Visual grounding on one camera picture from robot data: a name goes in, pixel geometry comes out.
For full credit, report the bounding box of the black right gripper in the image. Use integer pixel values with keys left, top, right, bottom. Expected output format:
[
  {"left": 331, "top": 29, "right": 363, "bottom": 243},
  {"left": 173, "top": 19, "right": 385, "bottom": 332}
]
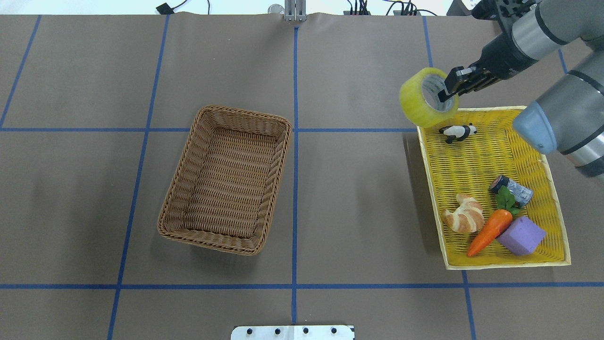
[{"left": 437, "top": 33, "right": 537, "bottom": 103}]

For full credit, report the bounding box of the yellow tape roll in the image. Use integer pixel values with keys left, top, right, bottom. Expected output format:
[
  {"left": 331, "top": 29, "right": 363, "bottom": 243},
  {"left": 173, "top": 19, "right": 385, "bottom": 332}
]
[{"left": 399, "top": 67, "right": 459, "bottom": 128}]

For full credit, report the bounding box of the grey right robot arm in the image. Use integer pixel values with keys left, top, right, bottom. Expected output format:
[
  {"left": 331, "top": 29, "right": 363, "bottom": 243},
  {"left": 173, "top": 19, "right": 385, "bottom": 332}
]
[{"left": 438, "top": 0, "right": 604, "bottom": 181}]

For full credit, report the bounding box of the yellow woven basket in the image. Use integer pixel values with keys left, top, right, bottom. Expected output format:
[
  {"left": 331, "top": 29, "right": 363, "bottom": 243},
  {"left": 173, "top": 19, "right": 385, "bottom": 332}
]
[{"left": 417, "top": 106, "right": 571, "bottom": 270}]

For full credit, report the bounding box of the brown wicker basket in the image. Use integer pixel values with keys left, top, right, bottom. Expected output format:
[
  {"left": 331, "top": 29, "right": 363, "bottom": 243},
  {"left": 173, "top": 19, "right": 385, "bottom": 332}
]
[{"left": 157, "top": 105, "right": 293, "bottom": 256}]

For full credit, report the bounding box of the panda figurine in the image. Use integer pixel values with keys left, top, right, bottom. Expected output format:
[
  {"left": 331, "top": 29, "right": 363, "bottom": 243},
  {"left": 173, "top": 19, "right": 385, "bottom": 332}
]
[{"left": 438, "top": 123, "right": 477, "bottom": 144}]

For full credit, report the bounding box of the toy croissant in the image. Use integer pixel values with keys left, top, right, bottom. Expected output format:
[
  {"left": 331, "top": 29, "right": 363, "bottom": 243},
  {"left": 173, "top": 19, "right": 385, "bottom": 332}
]
[{"left": 441, "top": 193, "right": 485, "bottom": 234}]

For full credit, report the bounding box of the toy carrot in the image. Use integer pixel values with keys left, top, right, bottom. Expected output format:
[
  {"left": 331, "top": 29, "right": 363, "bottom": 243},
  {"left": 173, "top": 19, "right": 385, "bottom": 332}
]
[{"left": 467, "top": 187, "right": 520, "bottom": 257}]

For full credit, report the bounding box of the purple foam block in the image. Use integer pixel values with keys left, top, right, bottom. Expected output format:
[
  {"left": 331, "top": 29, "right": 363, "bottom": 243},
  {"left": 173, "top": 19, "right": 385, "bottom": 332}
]
[{"left": 497, "top": 216, "right": 546, "bottom": 256}]

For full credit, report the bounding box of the black plug on table edge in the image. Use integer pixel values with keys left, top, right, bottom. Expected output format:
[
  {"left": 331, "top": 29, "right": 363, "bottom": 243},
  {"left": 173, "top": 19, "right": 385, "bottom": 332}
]
[{"left": 156, "top": 3, "right": 175, "bottom": 15}]

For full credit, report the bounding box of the aluminium post mount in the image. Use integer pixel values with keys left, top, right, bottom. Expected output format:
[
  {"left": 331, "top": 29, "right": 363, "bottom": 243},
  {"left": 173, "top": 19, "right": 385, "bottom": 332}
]
[{"left": 283, "top": 0, "right": 307, "bottom": 22}]

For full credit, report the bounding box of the white metal bracket plate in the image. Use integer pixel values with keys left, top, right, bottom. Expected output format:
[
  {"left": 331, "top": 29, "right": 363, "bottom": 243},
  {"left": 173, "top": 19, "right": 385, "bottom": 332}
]
[{"left": 230, "top": 325, "right": 356, "bottom": 340}]

